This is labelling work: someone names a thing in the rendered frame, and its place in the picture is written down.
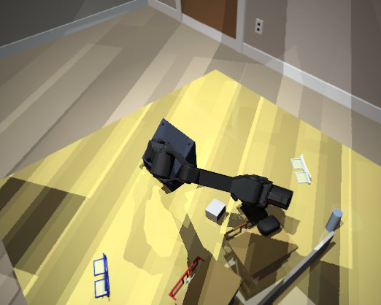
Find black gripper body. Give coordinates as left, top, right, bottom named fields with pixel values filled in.
left=242, top=202, right=280, bottom=236

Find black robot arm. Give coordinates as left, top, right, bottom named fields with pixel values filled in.
left=144, top=138, right=293, bottom=210

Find brown glasses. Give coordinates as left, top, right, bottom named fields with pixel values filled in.
left=224, top=220, right=257, bottom=241

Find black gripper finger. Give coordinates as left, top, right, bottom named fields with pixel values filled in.
left=240, top=206, right=251, bottom=219
left=248, top=216, right=258, bottom=225

